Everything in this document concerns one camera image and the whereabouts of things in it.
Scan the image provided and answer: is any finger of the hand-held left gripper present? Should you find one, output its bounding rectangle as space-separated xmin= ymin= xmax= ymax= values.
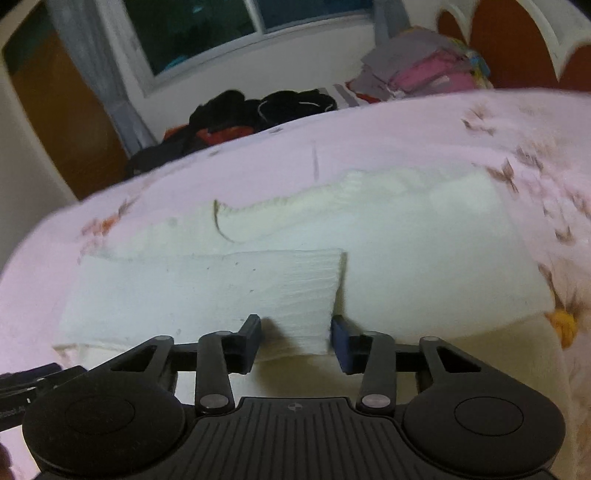
xmin=0 ymin=363 xmax=88 ymax=394

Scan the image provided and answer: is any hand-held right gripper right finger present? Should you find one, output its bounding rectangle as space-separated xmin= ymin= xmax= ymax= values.
xmin=330 ymin=315 xmax=485 ymax=414

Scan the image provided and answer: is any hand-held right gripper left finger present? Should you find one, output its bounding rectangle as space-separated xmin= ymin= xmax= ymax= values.
xmin=90 ymin=314 xmax=263 ymax=416

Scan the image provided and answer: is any white knit sweater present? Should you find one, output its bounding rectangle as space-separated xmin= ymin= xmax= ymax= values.
xmin=53 ymin=168 xmax=555 ymax=365

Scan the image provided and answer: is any pile of black clothes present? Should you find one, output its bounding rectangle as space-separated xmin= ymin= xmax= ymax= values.
xmin=127 ymin=89 xmax=338 ymax=178

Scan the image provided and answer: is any stack of folded clothes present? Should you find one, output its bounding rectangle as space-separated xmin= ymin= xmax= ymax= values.
xmin=346 ymin=28 xmax=494 ymax=104

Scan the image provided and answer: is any red garment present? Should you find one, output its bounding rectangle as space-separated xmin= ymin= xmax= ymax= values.
xmin=198 ymin=126 xmax=252 ymax=145

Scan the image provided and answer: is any pink floral bedsheet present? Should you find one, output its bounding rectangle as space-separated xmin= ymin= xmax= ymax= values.
xmin=0 ymin=88 xmax=591 ymax=480

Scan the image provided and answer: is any striped cloth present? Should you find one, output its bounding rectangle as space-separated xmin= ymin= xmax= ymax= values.
xmin=331 ymin=83 xmax=371 ymax=110

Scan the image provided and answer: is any brown wooden door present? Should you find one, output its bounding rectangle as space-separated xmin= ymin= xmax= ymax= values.
xmin=0 ymin=0 xmax=131 ymax=201

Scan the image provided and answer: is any grey curtain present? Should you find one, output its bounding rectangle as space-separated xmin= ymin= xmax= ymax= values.
xmin=48 ymin=0 xmax=157 ymax=155
xmin=373 ymin=0 xmax=403 ymax=47

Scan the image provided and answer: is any window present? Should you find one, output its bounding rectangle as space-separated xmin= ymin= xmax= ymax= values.
xmin=95 ymin=0 xmax=398 ymax=97

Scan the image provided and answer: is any red and white headboard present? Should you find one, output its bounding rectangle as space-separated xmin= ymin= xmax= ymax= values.
xmin=436 ymin=0 xmax=591 ymax=93

